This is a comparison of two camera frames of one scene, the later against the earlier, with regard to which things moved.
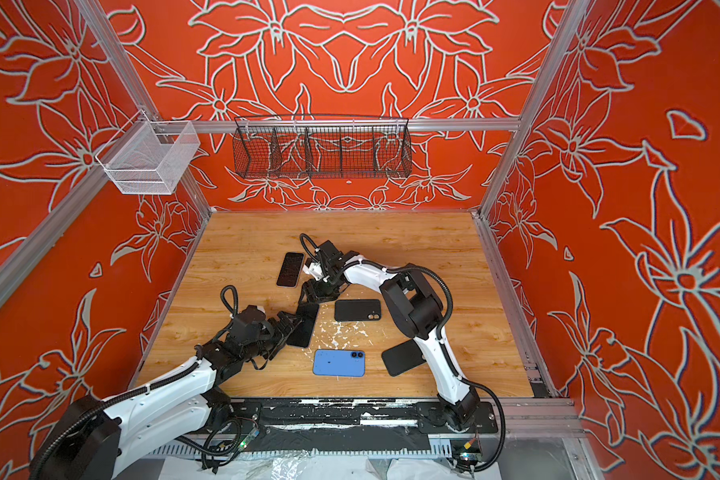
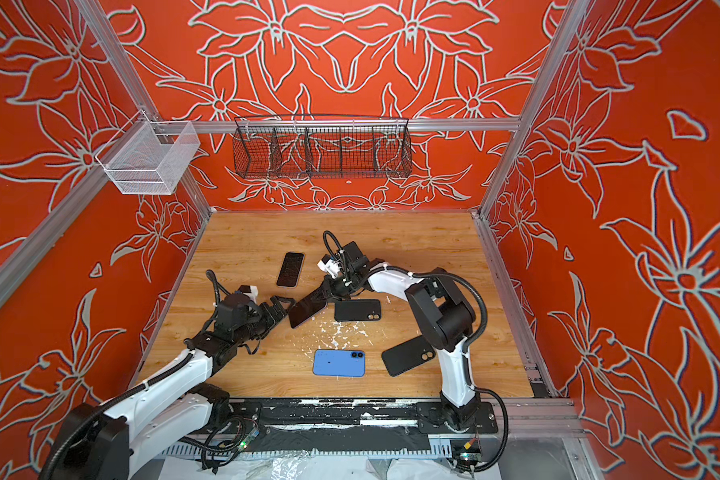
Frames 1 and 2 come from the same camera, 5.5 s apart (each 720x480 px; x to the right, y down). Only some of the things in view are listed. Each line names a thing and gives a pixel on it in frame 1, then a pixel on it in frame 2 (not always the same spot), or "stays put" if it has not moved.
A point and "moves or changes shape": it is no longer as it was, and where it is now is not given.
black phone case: [357, 310] stays put
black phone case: [402, 357] stays put
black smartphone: [290, 270] stays put
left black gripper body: [273, 335] -> [267, 320]
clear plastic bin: [150, 157] stays put
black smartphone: [307, 312] moves or changes shape
